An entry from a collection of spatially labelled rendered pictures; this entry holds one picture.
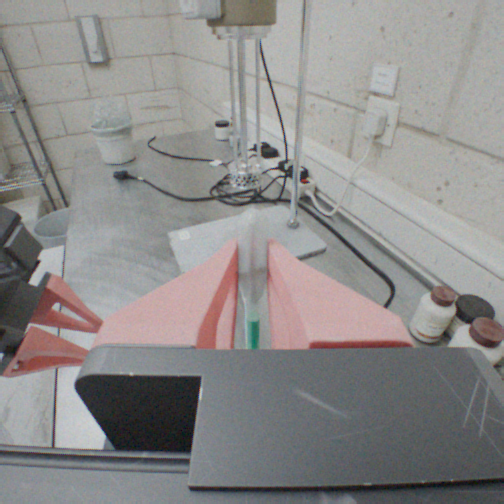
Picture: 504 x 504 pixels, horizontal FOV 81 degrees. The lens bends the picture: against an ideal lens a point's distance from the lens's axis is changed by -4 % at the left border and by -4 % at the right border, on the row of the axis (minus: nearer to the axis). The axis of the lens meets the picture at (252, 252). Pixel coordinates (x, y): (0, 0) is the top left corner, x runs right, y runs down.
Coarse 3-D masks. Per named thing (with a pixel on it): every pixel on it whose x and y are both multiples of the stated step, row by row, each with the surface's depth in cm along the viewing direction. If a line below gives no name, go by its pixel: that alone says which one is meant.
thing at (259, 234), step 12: (252, 216) 11; (264, 216) 11; (252, 228) 11; (264, 228) 11; (252, 240) 11; (264, 240) 11; (252, 252) 11; (264, 252) 12; (252, 264) 12; (264, 264) 12; (264, 276) 12; (264, 288) 13
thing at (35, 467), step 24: (0, 456) 4; (24, 456) 4; (48, 456) 4; (72, 456) 4; (96, 456) 4; (120, 456) 4; (144, 456) 4; (168, 456) 4; (0, 480) 4; (24, 480) 4; (48, 480) 4; (72, 480) 4; (96, 480) 4; (120, 480) 4; (144, 480) 4; (168, 480) 4
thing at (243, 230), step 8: (240, 216) 11; (248, 216) 11; (240, 224) 11; (248, 224) 11; (240, 232) 11; (248, 232) 11; (240, 240) 11; (248, 240) 11; (240, 248) 12; (248, 248) 11; (240, 256) 12; (248, 256) 11; (240, 264) 12; (248, 264) 12; (240, 272) 12; (248, 272) 12; (240, 280) 13; (248, 280) 12; (240, 288) 13; (248, 288) 12; (248, 296) 13
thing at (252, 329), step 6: (246, 324) 14; (252, 324) 14; (258, 324) 14; (246, 330) 15; (252, 330) 15; (258, 330) 15; (246, 336) 15; (252, 336) 15; (258, 336) 15; (246, 342) 15; (252, 342) 15; (258, 342) 15; (246, 348) 16; (252, 348) 15; (258, 348) 16
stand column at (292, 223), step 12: (300, 36) 48; (300, 48) 49; (300, 60) 50; (300, 72) 51; (300, 84) 52; (300, 96) 53; (300, 108) 54; (300, 120) 55; (300, 132) 57; (300, 144) 58; (300, 156) 60
